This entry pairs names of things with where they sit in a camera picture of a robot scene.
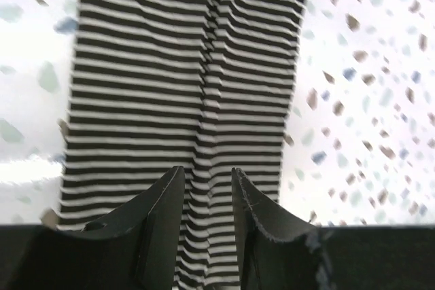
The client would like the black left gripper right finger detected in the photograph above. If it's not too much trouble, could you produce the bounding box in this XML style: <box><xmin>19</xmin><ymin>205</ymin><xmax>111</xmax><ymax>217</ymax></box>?
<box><xmin>232</xmin><ymin>168</ymin><xmax>319</xmax><ymax>289</ymax></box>

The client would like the black white striped tank top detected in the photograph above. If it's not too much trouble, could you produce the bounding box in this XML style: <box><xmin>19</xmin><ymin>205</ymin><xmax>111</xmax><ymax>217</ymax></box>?
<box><xmin>58</xmin><ymin>0</ymin><xmax>306</xmax><ymax>289</ymax></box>

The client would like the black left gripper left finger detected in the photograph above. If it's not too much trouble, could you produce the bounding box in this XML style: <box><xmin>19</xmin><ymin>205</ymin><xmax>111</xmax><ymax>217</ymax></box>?
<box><xmin>64</xmin><ymin>166</ymin><xmax>185</xmax><ymax>289</ymax></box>

